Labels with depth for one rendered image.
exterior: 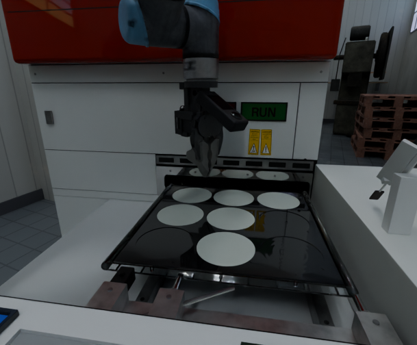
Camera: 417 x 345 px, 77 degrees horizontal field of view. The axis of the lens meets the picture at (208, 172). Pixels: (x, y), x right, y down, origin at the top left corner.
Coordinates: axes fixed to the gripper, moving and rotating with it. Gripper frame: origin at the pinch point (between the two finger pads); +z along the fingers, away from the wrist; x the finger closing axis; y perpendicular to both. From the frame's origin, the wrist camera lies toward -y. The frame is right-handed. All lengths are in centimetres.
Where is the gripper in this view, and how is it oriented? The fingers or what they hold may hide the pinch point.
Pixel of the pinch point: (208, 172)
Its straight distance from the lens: 60.7
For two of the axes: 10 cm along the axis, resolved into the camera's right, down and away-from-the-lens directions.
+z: 0.0, 9.5, 3.1
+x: -7.0, 2.3, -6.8
